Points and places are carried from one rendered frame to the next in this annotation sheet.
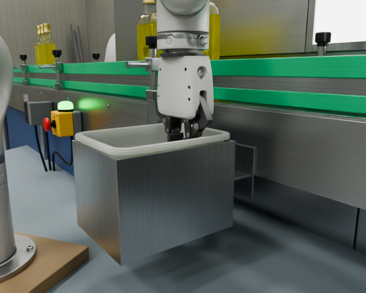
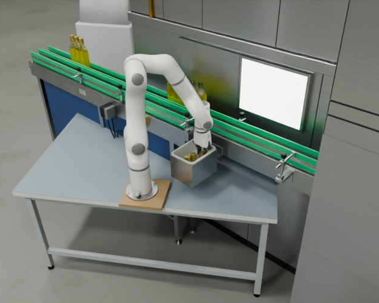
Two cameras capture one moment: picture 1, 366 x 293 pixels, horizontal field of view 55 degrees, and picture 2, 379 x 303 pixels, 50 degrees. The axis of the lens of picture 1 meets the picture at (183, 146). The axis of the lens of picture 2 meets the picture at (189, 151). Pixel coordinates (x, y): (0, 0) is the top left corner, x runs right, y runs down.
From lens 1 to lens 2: 183 cm
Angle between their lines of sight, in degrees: 24
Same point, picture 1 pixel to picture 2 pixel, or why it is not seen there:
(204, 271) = (208, 183)
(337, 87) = (244, 138)
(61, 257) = (165, 185)
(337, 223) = not seen: hidden behind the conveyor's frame
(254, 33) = (218, 95)
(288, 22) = (231, 97)
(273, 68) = (227, 127)
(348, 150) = (246, 154)
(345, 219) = not seen: hidden behind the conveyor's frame
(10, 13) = not seen: outside the picture
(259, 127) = (224, 142)
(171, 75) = (199, 136)
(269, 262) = (227, 177)
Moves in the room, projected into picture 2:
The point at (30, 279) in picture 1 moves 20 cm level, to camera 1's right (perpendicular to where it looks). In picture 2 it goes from (162, 193) to (195, 189)
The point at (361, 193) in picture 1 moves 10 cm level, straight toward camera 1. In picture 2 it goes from (249, 164) to (246, 175)
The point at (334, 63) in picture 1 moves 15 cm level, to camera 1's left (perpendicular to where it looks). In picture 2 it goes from (243, 133) to (217, 136)
